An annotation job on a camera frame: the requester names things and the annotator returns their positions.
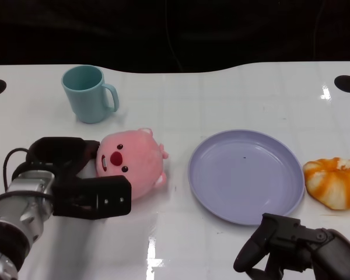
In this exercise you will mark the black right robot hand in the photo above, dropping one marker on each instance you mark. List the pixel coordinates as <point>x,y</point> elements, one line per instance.
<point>309,251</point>

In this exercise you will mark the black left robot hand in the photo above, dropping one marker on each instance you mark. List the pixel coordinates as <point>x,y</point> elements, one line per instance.
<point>105,198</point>

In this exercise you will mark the pink plush doll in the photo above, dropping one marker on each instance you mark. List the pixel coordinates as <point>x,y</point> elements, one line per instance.
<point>134,166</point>

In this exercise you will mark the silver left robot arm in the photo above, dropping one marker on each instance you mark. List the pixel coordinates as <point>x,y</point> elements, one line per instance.
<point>23,201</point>

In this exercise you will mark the purple plastic plate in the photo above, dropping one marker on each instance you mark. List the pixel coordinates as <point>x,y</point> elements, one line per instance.
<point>245,181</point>

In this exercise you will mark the orange white plush bun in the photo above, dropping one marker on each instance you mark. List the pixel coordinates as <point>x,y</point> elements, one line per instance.
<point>332,186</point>

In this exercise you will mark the teal plastic cup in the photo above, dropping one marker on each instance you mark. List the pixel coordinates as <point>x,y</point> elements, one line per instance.
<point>84,105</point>

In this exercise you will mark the black backdrop cloth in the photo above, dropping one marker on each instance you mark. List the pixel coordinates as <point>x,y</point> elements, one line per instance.
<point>163,29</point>

